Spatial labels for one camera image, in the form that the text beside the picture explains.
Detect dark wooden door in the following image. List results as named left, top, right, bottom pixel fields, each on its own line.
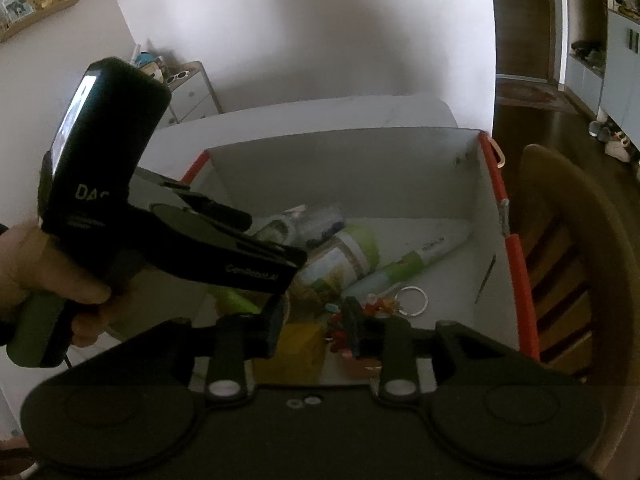
left=492, top=0, right=560, bottom=82

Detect white wooden dresser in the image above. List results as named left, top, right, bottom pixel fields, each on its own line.
left=161, top=61, right=224, bottom=127

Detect green white cylindrical can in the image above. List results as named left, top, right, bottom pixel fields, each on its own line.
left=298, top=224, right=382, bottom=303

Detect white shoe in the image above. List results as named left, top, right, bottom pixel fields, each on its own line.
left=604, top=131, right=635, bottom=163

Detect white box with red edges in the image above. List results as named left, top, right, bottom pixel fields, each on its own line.
left=179, top=127, right=544, bottom=389

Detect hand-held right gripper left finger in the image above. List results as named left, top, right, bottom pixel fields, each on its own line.
left=95, top=300, right=285, bottom=405

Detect grey blue cabinet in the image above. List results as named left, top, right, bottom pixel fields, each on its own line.
left=557, top=0, right=640, bottom=166

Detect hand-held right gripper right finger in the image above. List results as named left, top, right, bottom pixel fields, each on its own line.
left=343, top=296, right=568, bottom=405

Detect dark door mat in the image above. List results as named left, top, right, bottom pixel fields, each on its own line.
left=494, top=79, right=572, bottom=112

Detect dark shoes on shelf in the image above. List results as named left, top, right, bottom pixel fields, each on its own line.
left=570, top=40, right=607, bottom=68

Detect person's left hand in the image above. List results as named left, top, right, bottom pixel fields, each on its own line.
left=0, top=221, right=115, bottom=348

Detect wooden chair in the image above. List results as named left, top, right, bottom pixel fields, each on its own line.
left=518, top=143, right=640, bottom=387

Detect small red objects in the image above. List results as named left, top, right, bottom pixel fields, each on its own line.
left=326, top=301, right=353, bottom=357

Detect yellow sponge block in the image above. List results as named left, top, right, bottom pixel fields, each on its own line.
left=254, top=321, right=330, bottom=387

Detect colourful keychain with ring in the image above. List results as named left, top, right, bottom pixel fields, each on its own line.
left=361, top=285, right=430, bottom=320

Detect bright green plastic object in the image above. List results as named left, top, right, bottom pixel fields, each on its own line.
left=214, top=291, right=262, bottom=315

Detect wooden wall shelf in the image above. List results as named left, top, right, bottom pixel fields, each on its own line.
left=0, top=0, right=89, bottom=44

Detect green white tube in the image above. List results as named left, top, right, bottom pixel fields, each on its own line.
left=346, top=231, right=475, bottom=307

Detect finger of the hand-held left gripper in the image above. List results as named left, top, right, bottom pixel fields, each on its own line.
left=191, top=194, right=255, bottom=236

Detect small photo card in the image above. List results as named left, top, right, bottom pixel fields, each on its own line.
left=2, top=0, right=37, bottom=20

